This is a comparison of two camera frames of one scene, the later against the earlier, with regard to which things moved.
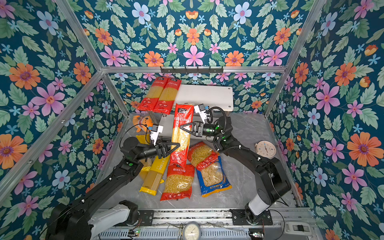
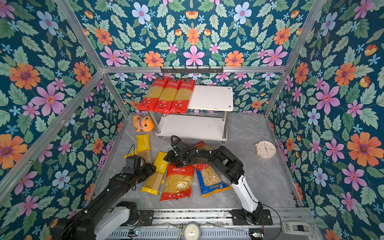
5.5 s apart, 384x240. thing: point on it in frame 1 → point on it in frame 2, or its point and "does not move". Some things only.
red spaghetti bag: x=184 y=114 → x=181 y=101
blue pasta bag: x=213 y=179 does not move
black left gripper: x=161 y=149 → x=145 y=166
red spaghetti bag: x=149 y=102 does not move
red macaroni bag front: x=179 y=182 does not move
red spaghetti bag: x=168 y=97 does not move
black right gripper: x=200 y=129 → x=170 y=157
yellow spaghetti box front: x=153 y=176 does not move
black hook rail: x=191 y=70 does not move
